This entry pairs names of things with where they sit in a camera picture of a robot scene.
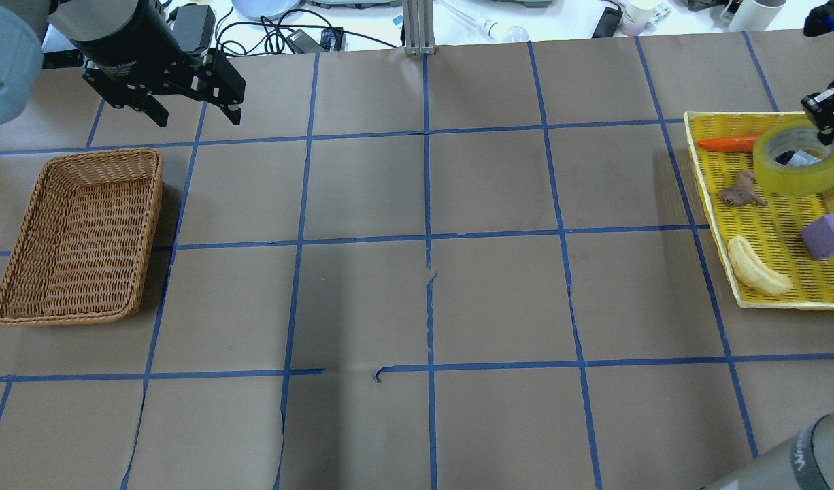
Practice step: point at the yellow plastic basket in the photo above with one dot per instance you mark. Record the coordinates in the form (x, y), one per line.
(774, 231)

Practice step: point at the aluminium frame post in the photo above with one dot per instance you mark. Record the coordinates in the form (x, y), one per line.
(418, 28)

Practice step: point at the blue plate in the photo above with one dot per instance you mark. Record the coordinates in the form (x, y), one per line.
(257, 9)

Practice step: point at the white light bulb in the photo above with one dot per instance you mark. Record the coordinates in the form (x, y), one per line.
(502, 32)

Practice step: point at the black power adapter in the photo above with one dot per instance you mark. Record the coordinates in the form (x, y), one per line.
(300, 42)

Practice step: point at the brown toy animal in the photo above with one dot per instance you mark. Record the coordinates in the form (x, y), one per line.
(743, 192)

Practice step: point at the brown wicker basket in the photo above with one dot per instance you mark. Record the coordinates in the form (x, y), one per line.
(82, 252)

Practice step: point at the orange toy carrot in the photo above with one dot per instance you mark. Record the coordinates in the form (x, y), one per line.
(738, 144)

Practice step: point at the white paper cup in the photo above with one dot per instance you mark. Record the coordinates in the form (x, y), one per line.
(636, 14)

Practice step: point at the purple foam block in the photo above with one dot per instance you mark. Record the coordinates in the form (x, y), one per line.
(819, 237)

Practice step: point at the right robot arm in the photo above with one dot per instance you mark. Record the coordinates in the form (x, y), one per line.
(534, 307)

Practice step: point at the yellow toy banana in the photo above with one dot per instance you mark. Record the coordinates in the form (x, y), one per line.
(750, 269)

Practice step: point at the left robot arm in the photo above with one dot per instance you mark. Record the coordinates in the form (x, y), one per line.
(133, 52)

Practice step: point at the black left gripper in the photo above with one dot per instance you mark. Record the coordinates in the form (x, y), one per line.
(126, 39)

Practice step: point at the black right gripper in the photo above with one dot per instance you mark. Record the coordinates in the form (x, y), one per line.
(827, 111)

